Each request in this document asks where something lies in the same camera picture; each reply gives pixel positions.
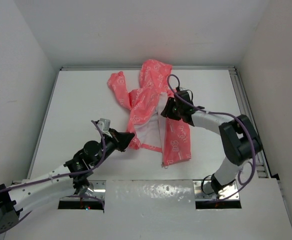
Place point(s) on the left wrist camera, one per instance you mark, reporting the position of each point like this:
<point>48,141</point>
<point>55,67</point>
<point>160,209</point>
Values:
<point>104,124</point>

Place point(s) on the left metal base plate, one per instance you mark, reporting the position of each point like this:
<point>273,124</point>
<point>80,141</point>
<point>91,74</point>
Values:
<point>95,191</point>

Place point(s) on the pink patterned jacket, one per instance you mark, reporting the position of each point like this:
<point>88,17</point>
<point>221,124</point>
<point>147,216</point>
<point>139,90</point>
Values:
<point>171,138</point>

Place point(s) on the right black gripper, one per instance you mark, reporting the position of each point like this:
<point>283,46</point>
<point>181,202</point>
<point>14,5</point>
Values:
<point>167,111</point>

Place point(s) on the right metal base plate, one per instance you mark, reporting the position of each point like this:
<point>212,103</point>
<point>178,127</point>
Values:
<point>202,192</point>

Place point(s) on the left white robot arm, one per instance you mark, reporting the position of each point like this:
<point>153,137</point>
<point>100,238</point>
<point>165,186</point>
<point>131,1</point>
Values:
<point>71,178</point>

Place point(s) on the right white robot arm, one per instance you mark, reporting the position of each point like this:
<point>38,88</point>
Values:
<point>239,139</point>

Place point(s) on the metal base plate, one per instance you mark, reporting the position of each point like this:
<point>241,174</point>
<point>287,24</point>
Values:
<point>95,191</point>
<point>202,192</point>

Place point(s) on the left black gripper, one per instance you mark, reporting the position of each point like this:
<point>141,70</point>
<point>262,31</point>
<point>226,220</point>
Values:
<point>120,139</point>

